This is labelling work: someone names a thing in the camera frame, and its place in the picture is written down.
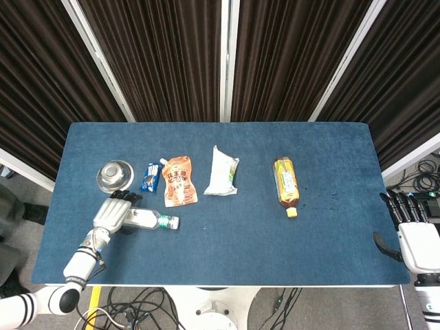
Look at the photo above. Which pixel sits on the white snack bag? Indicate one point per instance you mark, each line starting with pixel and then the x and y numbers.
pixel 220 172

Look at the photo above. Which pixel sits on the orange spout pouch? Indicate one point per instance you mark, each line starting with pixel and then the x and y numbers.
pixel 179 182

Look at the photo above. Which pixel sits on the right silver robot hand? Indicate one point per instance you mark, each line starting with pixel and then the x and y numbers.
pixel 421 244

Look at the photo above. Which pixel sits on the blue table mat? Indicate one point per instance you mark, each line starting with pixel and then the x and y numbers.
pixel 240 247

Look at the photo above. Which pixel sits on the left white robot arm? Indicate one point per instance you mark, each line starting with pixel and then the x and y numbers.
pixel 80 264

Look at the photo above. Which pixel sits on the stainless steel bowl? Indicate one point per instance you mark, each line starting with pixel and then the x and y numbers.
pixel 115 175

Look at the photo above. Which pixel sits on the white partition frame rail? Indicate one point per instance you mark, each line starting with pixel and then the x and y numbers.
pixel 24 169
pixel 412 161

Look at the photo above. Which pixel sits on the yellow-capped tea bottle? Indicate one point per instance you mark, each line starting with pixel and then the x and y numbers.
pixel 286 182

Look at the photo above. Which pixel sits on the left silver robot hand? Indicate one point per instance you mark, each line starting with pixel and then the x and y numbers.
pixel 111 214

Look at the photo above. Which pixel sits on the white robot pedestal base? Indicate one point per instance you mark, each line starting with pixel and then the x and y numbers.
pixel 213 309

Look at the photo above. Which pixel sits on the blue cookie packet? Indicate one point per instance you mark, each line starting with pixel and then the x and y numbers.
pixel 150 178

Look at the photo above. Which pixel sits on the dark brown pleated curtain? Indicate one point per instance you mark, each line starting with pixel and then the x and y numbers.
pixel 34 86
pixel 165 62
pixel 405 86
pixel 295 62

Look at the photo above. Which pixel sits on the transparent plastic bottle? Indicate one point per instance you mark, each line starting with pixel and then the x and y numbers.
pixel 148 220

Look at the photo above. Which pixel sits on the yellow floor tape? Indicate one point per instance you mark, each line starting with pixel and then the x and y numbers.
pixel 94 302

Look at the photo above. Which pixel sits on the white partition frame post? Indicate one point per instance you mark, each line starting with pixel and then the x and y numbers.
pixel 100 62
pixel 347 62
pixel 229 62

